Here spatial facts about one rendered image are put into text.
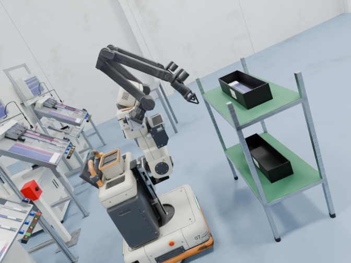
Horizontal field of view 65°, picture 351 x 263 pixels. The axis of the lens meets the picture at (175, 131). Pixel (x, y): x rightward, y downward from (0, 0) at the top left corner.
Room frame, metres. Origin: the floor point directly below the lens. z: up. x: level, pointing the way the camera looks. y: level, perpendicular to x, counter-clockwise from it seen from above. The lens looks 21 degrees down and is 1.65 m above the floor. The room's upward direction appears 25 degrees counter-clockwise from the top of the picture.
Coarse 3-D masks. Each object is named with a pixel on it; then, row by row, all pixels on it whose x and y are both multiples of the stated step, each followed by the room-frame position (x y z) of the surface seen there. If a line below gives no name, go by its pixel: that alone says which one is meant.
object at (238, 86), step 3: (234, 81) 2.12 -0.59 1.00; (228, 84) 2.12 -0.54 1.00; (231, 84) 2.09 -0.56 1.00; (234, 84) 2.06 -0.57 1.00; (237, 84) 2.03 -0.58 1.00; (240, 84) 2.00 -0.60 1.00; (234, 87) 1.99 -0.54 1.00; (237, 87) 1.96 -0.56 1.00; (240, 87) 1.93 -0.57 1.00; (243, 87) 1.90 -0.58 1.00; (246, 87) 1.88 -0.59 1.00; (240, 90) 1.87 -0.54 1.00; (243, 90) 1.84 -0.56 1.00; (246, 90) 1.82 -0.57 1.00; (249, 90) 1.79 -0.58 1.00
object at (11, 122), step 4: (12, 120) 3.61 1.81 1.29; (4, 124) 3.42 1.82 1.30; (8, 124) 3.46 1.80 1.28; (12, 124) 3.49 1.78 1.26; (0, 128) 3.28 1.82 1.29; (4, 128) 3.31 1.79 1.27; (8, 128) 3.35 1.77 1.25; (0, 132) 3.19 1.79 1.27; (4, 132) 3.23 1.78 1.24; (0, 136) 3.14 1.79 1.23; (4, 136) 3.27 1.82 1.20
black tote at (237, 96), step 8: (232, 72) 2.16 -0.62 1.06; (240, 72) 2.08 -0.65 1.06; (224, 80) 2.16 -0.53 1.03; (232, 80) 2.16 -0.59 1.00; (240, 80) 2.16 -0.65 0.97; (248, 80) 1.96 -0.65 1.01; (256, 80) 1.78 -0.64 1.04; (224, 88) 2.06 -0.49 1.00; (232, 88) 1.80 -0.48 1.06; (256, 88) 1.60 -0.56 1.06; (264, 88) 1.59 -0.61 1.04; (232, 96) 1.88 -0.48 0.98; (240, 96) 1.67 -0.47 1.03; (248, 96) 1.60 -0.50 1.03; (256, 96) 1.60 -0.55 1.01; (264, 96) 1.60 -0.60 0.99; (272, 96) 1.59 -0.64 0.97; (248, 104) 1.60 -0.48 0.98; (256, 104) 1.60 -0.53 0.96
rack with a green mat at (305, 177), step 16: (208, 96) 2.20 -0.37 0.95; (224, 96) 2.03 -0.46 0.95; (288, 96) 1.53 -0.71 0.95; (304, 96) 1.44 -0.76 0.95; (208, 112) 2.33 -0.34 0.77; (224, 112) 1.73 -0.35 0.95; (240, 112) 1.61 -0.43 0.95; (256, 112) 1.51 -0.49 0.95; (272, 112) 1.44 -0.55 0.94; (304, 112) 1.46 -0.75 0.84; (240, 128) 1.45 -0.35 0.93; (224, 144) 2.32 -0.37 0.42; (272, 144) 2.08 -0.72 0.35; (240, 160) 2.05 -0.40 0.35; (304, 160) 1.70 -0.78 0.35; (320, 160) 1.44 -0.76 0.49; (256, 176) 1.45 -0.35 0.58; (288, 176) 1.60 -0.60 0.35; (304, 176) 1.53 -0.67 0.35; (320, 176) 1.46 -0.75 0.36; (256, 192) 1.59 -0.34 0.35; (272, 192) 1.52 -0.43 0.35; (288, 192) 1.46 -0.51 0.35; (272, 224) 1.45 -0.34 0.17
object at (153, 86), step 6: (150, 84) 4.56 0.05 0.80; (156, 84) 4.36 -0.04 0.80; (150, 90) 4.13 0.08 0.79; (156, 90) 4.11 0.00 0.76; (162, 90) 4.51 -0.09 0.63; (162, 102) 4.11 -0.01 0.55; (168, 102) 4.51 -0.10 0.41; (168, 114) 4.11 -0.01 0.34; (174, 114) 4.53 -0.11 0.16; (174, 120) 4.52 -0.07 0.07; (174, 126) 4.11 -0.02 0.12
